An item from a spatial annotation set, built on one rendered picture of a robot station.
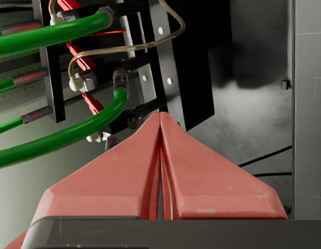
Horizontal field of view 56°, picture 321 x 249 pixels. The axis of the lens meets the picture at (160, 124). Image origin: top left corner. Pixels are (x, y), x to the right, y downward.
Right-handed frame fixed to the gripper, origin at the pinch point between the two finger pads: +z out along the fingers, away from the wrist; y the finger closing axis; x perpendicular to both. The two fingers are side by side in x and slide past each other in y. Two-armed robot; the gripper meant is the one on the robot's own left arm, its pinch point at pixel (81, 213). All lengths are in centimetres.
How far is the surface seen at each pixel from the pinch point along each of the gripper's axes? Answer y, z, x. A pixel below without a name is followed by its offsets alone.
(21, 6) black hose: -7.4, 38.6, -18.2
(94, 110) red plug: 4.6, 21.2, -4.7
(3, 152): -8.2, 0.5, -3.4
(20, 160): -7.3, 0.3, -2.4
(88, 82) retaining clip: -2.7, 17.8, -2.4
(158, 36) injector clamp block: -2.3, 28.9, 6.4
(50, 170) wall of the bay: 27.4, 29.7, -25.2
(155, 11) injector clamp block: -5.9, 29.8, 6.5
